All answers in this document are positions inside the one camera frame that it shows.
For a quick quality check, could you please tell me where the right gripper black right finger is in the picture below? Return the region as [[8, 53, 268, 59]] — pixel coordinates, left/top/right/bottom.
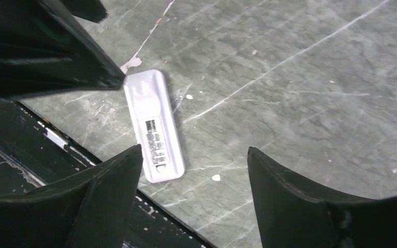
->
[[247, 147, 397, 247]]

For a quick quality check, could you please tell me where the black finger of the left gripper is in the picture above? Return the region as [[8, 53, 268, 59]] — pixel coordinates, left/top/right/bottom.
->
[[0, 1, 125, 100]]

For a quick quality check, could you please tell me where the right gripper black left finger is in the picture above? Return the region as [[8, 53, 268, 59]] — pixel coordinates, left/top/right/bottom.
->
[[0, 145, 143, 247]]

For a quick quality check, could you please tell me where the white battery cover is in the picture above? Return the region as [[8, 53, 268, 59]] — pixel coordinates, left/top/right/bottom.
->
[[139, 117, 171, 171]]

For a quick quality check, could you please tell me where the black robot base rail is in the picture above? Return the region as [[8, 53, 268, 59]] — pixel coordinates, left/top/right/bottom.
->
[[0, 102, 213, 247]]

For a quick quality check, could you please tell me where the white remote control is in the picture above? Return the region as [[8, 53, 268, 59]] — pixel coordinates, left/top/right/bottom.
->
[[124, 69, 185, 183]]

